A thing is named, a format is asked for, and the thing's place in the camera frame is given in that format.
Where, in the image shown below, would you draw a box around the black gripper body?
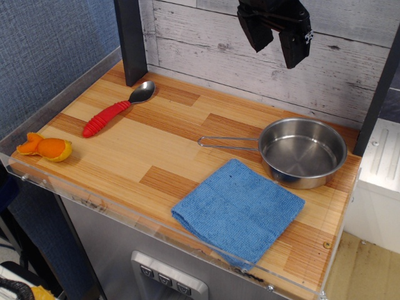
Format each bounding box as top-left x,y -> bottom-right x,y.
237,0 -> 312,33

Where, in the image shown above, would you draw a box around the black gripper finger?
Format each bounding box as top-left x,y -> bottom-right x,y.
237,12 -> 274,53
279,31 -> 312,69

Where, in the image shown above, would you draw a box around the stainless steel pot with handle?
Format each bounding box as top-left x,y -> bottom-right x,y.
197,117 -> 348,189

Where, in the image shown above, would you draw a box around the folded blue cloth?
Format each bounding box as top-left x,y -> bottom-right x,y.
171,159 -> 305,271

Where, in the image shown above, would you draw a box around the yellow cloth object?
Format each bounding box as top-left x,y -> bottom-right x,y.
31,286 -> 57,300

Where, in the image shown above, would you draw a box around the white ribbed appliance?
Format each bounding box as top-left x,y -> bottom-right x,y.
344,119 -> 399,253

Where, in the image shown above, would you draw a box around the orange plush fish toy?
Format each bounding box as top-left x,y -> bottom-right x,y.
16,132 -> 73,163

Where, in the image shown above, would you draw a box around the stainless steel cabinet front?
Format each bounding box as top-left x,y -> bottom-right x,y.
59,197 -> 295,299

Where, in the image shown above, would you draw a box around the silver button control panel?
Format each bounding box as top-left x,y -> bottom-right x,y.
131,251 -> 209,299

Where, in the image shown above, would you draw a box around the clear acrylic front guard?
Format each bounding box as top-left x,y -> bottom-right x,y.
1,148 -> 361,299

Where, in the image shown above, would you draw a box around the dark right vertical post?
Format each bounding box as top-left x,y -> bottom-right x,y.
352,36 -> 399,156

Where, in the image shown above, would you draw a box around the dark vertical post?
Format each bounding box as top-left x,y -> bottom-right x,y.
114,0 -> 148,86
352,36 -> 399,156

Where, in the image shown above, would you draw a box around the red-handled metal spoon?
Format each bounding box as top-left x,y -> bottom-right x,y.
82,81 -> 156,138

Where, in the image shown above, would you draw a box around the dark left vertical post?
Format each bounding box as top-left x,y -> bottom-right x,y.
114,0 -> 148,86

